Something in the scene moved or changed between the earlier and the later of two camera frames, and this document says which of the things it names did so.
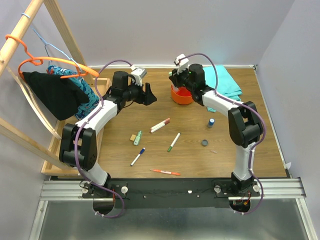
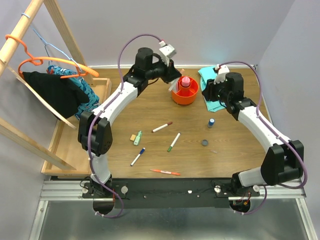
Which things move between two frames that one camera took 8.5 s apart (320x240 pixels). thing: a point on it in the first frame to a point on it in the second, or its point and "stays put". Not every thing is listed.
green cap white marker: (174, 142) stays put
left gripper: (145, 98) to (170, 73)
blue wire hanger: (46, 44) stays put
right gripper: (174, 78) to (209, 89)
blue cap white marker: (138, 155) stays put
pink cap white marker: (161, 123) to (175, 86)
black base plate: (169, 193) stays put
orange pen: (165, 172) stays put
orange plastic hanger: (39, 60) stays put
